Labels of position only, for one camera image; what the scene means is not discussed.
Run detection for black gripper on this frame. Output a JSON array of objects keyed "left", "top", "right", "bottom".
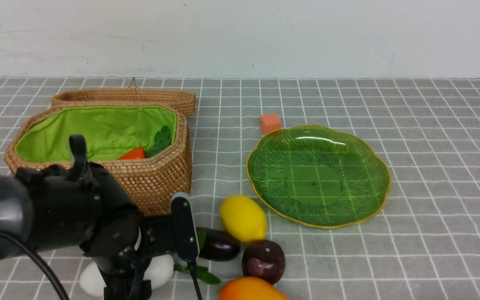
[{"left": 85, "top": 212, "right": 175, "bottom": 300}]

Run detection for white radish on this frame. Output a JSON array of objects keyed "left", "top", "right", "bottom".
[{"left": 79, "top": 254, "right": 175, "bottom": 298}]

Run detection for purple eggplant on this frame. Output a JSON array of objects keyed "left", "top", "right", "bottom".
[{"left": 196, "top": 227, "right": 241, "bottom": 262}]

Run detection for orange carrot green leaves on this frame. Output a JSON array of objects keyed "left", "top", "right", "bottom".
[{"left": 118, "top": 125, "right": 173, "bottom": 160}]

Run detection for yellow lemon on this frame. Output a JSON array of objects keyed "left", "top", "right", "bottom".
[{"left": 219, "top": 195, "right": 267, "bottom": 243}]

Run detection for orange mango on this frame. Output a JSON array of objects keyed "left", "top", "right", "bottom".
[{"left": 219, "top": 277, "right": 290, "bottom": 300}]

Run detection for dark red plum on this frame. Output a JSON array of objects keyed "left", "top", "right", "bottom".
[{"left": 241, "top": 240, "right": 286, "bottom": 285}]

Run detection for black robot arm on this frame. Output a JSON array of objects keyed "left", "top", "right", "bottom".
[{"left": 0, "top": 135, "right": 176, "bottom": 300}]

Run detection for woven rattan basket green lining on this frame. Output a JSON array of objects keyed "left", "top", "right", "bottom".
[{"left": 4, "top": 101, "right": 192, "bottom": 216}]

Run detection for woven rattan basket lid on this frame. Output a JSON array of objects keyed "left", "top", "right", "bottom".
[{"left": 51, "top": 77, "right": 196, "bottom": 116}]

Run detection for small orange cube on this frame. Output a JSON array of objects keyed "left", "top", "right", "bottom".
[{"left": 259, "top": 112, "right": 283, "bottom": 135}]

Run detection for green glass leaf plate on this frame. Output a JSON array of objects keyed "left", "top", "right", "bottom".
[{"left": 245, "top": 125, "right": 392, "bottom": 229}]

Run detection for black cable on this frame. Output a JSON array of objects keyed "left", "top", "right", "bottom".
[{"left": 0, "top": 232, "right": 70, "bottom": 300}]

